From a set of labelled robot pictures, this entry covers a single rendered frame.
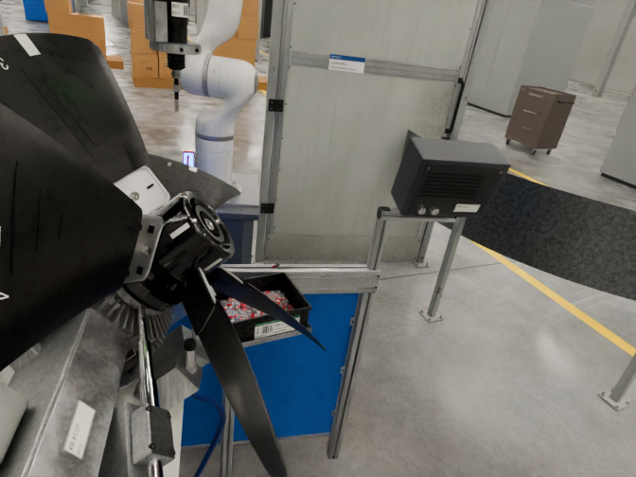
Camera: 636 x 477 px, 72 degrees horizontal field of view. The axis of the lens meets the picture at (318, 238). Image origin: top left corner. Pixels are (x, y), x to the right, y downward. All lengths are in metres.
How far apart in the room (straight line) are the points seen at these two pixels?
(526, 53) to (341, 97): 7.93
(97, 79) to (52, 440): 0.50
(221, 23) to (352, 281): 0.84
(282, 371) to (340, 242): 1.58
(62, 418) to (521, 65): 10.11
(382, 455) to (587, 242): 1.29
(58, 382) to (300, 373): 1.07
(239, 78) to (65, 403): 1.04
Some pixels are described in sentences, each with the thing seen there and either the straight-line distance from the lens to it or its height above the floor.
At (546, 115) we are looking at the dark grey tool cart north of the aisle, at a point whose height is 0.59.
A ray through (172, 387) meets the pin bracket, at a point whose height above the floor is 0.94.
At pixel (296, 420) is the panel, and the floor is 0.21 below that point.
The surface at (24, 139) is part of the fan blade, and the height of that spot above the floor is 1.40.
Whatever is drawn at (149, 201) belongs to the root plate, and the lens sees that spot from 0.71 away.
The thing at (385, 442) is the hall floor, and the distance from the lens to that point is 2.01.
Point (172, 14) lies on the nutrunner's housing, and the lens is 0.69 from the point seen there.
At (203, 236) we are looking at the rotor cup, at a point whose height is 1.23.
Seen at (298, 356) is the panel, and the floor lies 0.52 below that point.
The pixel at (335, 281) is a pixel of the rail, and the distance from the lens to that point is 1.31.
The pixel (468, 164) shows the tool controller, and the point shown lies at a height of 1.22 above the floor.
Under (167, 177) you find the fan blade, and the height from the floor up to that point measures 1.20.
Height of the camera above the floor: 1.53
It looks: 27 degrees down
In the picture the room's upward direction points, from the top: 8 degrees clockwise
